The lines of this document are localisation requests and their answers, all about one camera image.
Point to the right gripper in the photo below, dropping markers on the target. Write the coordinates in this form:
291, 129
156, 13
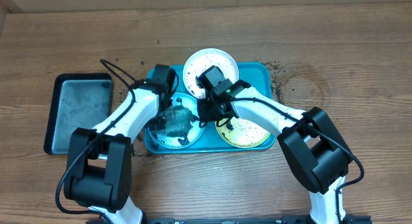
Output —
208, 115

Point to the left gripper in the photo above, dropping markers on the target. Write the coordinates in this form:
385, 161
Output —
167, 107

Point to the light blue plate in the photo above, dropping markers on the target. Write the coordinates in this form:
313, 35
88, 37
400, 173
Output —
186, 123

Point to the dark green sponge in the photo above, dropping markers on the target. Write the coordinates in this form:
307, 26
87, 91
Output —
168, 131

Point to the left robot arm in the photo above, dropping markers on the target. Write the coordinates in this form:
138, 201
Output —
98, 170

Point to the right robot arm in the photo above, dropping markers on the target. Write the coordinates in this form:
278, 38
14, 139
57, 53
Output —
315, 151

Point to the teal plastic tray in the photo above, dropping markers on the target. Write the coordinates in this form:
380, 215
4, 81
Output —
210, 141

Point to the black water tray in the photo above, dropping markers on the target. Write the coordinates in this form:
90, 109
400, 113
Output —
79, 100

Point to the yellow-green rimmed plate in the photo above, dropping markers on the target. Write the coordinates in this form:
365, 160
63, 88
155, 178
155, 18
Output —
241, 133

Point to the white speckled plate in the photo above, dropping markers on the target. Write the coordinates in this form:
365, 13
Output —
202, 60

